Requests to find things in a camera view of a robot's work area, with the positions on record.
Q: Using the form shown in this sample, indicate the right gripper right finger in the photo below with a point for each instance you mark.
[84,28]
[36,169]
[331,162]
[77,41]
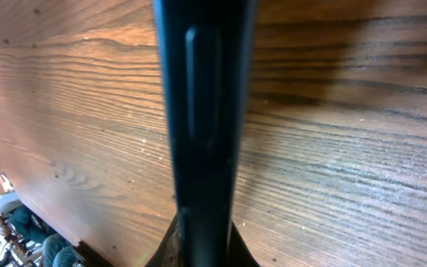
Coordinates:
[238,252]

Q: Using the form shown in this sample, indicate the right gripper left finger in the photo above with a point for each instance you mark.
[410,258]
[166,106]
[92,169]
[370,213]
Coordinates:
[168,252]

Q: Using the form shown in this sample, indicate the Galaxy S24 smartphone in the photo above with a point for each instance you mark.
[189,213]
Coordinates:
[205,52]

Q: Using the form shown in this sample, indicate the people seated in background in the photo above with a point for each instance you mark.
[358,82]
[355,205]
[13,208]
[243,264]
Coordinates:
[15,217]

